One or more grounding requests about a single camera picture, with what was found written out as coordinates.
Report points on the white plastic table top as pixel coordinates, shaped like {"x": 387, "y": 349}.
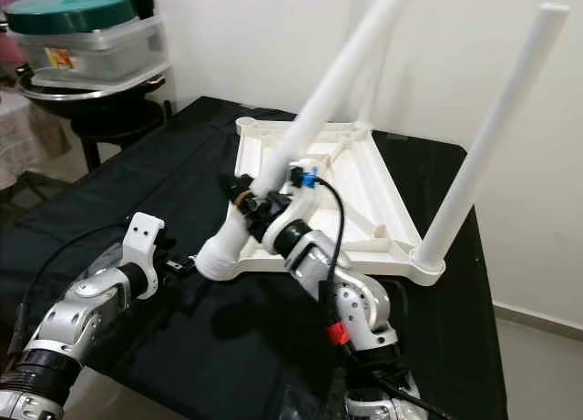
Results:
{"x": 364, "y": 183}

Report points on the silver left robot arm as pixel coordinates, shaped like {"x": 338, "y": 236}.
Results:
{"x": 73, "y": 324}

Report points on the beige cloth covered bench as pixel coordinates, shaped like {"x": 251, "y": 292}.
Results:
{"x": 23, "y": 133}

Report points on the green pot with lid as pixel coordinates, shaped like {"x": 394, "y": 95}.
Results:
{"x": 73, "y": 12}

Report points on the black tablecloth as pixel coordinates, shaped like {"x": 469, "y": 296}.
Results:
{"x": 146, "y": 174}

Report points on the black metal wok stand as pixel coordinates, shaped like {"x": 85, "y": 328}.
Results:
{"x": 91, "y": 151}

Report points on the yellow rubber band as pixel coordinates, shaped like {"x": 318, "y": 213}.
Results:
{"x": 244, "y": 199}

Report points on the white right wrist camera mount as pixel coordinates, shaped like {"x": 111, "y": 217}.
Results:
{"x": 305, "y": 194}

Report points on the black wok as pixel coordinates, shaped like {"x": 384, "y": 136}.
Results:
{"x": 118, "y": 110}

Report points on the clear plastic storage box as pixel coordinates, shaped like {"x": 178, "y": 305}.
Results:
{"x": 100, "y": 56}

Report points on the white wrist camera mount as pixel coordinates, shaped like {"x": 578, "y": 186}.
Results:
{"x": 143, "y": 240}
{"x": 305, "y": 194}

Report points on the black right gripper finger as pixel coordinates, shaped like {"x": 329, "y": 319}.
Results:
{"x": 237, "y": 190}

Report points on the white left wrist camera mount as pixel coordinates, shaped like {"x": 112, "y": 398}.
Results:
{"x": 143, "y": 240}

